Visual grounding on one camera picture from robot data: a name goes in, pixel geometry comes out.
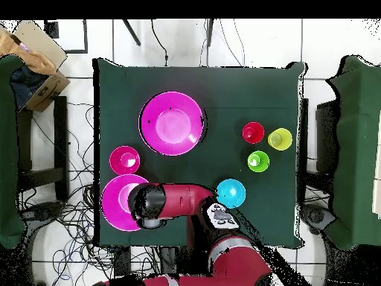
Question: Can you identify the black rounded floor base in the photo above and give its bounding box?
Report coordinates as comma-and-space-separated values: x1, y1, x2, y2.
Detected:
28, 201, 65, 221

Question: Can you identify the black stool frame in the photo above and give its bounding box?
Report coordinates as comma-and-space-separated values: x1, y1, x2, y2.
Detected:
16, 95, 70, 203

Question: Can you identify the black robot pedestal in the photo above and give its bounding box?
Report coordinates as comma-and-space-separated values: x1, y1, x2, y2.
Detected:
160, 246, 191, 275

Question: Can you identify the large pink bowl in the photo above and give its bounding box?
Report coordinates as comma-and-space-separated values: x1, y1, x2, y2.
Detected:
138, 91, 206, 156
101, 174, 150, 232

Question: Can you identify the black floor box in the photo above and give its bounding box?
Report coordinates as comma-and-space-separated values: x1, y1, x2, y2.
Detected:
113, 246, 132, 277

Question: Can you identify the tangle of black cables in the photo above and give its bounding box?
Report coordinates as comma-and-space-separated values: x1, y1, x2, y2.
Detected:
17, 101, 161, 286

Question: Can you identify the crimson bowl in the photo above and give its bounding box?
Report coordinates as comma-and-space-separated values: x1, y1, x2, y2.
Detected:
109, 145, 141, 175

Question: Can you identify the green cup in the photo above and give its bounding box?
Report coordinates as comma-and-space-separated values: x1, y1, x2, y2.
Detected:
247, 150, 271, 173

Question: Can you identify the yellow cup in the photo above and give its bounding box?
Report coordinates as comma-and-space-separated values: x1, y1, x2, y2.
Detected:
266, 127, 293, 152

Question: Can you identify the black cable with plug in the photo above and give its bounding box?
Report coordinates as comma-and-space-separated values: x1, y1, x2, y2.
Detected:
150, 19, 170, 67

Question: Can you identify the small blue bowl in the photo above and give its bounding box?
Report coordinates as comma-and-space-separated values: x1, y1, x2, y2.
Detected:
216, 178, 247, 209

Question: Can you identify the red cup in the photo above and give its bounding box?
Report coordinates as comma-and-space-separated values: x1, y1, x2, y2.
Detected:
241, 121, 266, 144

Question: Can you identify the black square frame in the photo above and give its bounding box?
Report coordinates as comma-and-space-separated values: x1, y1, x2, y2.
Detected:
44, 19, 89, 54

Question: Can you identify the green side table cloth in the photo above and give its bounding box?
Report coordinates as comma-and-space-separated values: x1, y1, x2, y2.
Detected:
0, 54, 26, 250
325, 54, 381, 251

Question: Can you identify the dark green tablecloth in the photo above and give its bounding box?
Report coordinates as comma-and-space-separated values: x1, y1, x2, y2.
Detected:
92, 57, 309, 248

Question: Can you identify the cardboard box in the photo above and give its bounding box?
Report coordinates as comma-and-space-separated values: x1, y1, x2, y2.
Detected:
0, 19, 71, 113

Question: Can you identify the black tripod leg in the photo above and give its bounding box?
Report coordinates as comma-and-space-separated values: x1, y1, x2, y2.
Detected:
121, 19, 142, 47
205, 19, 215, 48

